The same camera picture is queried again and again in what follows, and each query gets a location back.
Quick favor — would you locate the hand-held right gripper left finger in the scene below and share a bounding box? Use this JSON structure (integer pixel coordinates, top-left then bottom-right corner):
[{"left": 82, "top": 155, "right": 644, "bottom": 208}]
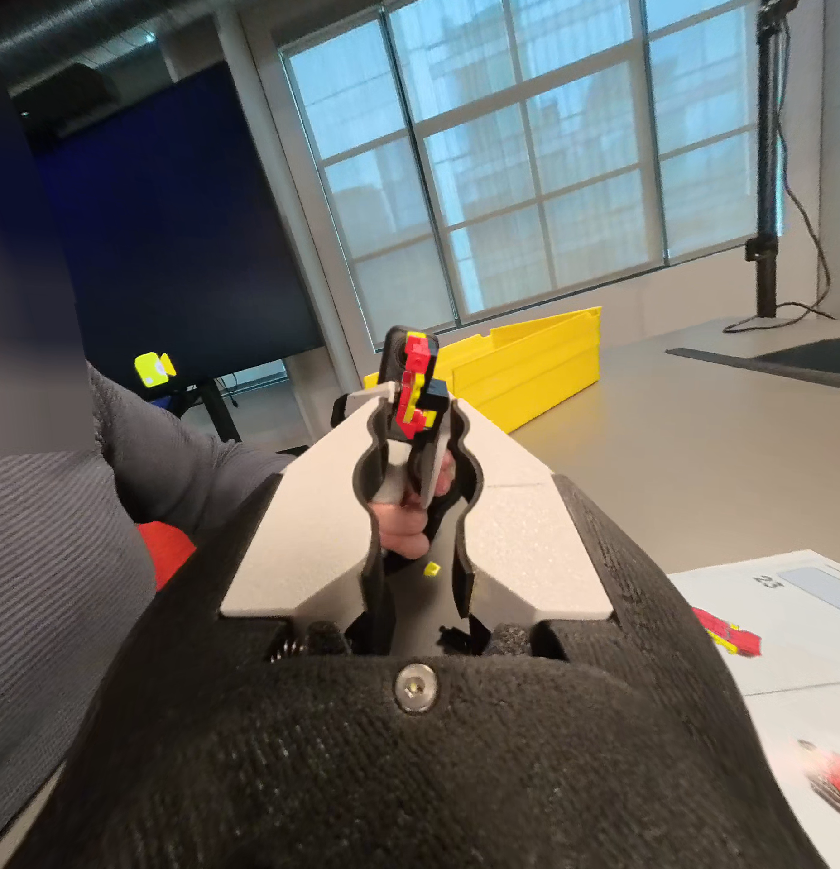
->
[{"left": 218, "top": 396, "right": 399, "bottom": 639}]

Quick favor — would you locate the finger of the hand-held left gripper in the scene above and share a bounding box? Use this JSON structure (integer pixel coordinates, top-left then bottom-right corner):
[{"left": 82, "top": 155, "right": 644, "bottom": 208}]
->
[
  {"left": 412, "top": 406, "right": 456, "bottom": 508},
  {"left": 344, "top": 380, "right": 402, "bottom": 418}
]

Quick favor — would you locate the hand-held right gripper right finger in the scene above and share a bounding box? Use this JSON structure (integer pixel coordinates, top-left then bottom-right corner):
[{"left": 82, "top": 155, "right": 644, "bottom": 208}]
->
[{"left": 452, "top": 399, "right": 615, "bottom": 623}]

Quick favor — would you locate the red yellow lego model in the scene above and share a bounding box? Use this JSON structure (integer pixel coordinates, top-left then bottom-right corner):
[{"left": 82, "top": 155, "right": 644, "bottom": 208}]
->
[{"left": 393, "top": 331, "right": 451, "bottom": 441}]

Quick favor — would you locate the person's left forearm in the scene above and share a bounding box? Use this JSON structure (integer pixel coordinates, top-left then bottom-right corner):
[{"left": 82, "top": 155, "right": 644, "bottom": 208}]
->
[{"left": 87, "top": 363, "right": 300, "bottom": 544}]

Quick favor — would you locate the person's left hand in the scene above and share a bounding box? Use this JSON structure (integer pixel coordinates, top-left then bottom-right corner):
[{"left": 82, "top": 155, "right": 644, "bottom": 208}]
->
[{"left": 376, "top": 454, "right": 456, "bottom": 559}]

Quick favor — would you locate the yellow plastic bin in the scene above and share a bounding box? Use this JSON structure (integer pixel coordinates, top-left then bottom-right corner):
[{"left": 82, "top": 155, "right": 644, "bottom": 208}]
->
[{"left": 364, "top": 306, "right": 603, "bottom": 435}]

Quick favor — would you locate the red fabric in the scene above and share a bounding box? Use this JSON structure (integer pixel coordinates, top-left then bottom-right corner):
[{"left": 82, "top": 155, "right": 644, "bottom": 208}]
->
[{"left": 136, "top": 521, "right": 198, "bottom": 592}]

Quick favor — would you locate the large grid window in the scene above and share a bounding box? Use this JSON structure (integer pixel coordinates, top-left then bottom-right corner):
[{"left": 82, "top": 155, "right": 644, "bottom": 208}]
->
[{"left": 277, "top": 0, "right": 763, "bottom": 347}]

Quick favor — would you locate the large dark display screen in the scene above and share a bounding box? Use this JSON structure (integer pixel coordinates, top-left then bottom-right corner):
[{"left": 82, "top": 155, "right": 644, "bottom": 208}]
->
[{"left": 12, "top": 61, "right": 326, "bottom": 442}]

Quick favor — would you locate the person's grey sweater torso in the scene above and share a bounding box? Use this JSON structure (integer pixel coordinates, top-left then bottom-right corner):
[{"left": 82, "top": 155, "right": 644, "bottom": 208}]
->
[{"left": 0, "top": 451, "right": 156, "bottom": 843}]

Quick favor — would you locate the open instruction booklet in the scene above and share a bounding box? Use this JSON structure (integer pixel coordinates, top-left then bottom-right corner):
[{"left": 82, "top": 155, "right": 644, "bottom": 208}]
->
[{"left": 667, "top": 549, "right": 840, "bottom": 869}]

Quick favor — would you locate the dark ceiling duct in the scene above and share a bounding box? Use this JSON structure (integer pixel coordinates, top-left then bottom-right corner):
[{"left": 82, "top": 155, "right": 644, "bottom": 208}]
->
[{"left": 0, "top": 0, "right": 394, "bottom": 69}]

